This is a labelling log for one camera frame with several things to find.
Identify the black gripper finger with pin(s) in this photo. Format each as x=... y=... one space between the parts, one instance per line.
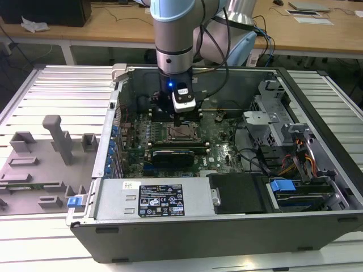
x=193 y=116
x=178 y=120

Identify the silver CPU chip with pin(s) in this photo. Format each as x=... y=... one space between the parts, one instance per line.
x=183 y=132

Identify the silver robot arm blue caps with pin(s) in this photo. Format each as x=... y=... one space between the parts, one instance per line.
x=173 y=34

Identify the CPU socket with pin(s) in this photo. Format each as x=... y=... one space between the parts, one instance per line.
x=169 y=136

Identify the blue expansion slot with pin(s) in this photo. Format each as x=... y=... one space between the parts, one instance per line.
x=149 y=170

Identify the black drive cover box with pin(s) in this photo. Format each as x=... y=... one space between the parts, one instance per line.
x=235 y=192

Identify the black rear case fan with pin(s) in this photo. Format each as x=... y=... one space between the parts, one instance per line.
x=144 y=105

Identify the black graphics card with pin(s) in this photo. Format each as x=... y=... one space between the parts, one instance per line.
x=173 y=158

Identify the green motherboard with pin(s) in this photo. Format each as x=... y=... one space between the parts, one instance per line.
x=218 y=150

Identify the blue card retainer clip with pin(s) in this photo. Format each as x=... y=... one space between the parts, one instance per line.
x=112 y=148
x=109 y=162
x=115 y=131

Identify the silver metal disk bay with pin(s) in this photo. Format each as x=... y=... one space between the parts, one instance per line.
x=263 y=133

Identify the wooden desk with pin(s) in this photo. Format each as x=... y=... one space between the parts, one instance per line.
x=113 y=31

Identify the silver power supply with label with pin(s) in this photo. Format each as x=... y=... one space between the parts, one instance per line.
x=113 y=198

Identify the blue disk carrier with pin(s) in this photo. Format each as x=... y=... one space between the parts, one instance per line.
x=282 y=185

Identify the black open PC case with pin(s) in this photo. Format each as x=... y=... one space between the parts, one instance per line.
x=198 y=241

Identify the blue case latch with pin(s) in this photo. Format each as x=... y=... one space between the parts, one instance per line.
x=73 y=202

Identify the grey parts rack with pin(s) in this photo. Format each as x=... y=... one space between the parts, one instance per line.
x=42 y=175

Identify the black box on desk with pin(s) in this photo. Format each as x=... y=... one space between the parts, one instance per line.
x=42 y=11

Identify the crumpled white tissue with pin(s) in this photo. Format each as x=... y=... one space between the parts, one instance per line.
x=34 y=25

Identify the white paper sheet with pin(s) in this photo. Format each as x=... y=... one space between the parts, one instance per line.
x=313 y=20

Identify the green RAM stick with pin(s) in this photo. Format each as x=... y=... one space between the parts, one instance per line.
x=25 y=187

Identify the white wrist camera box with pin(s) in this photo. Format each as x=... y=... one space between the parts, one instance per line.
x=184 y=99

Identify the grey plastic bay bracket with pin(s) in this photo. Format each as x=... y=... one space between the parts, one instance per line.
x=295 y=130

